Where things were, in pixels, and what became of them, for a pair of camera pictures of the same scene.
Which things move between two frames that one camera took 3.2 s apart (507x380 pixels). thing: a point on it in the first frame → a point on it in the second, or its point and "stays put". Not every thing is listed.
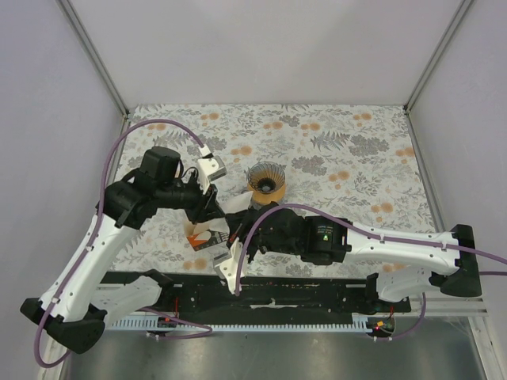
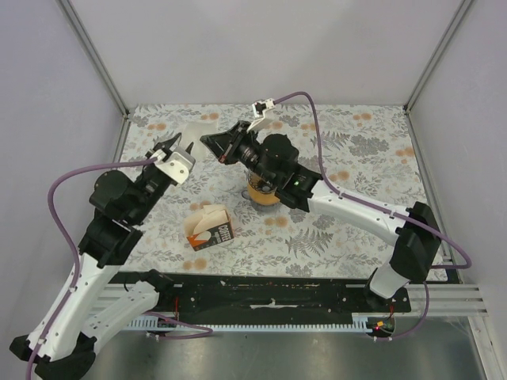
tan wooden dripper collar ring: x=276 y=195 stays put
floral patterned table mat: x=356 y=162 stays put
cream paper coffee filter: x=237 y=203 → x=192 y=131
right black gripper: x=238 y=223 → x=221 y=143
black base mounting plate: x=207 y=295 stays put
